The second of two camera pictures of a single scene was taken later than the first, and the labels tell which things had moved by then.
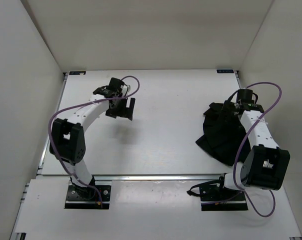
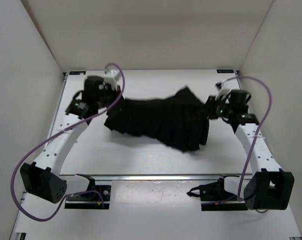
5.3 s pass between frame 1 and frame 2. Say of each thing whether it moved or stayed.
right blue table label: stayed
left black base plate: stayed
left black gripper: moved
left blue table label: stayed
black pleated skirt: moved
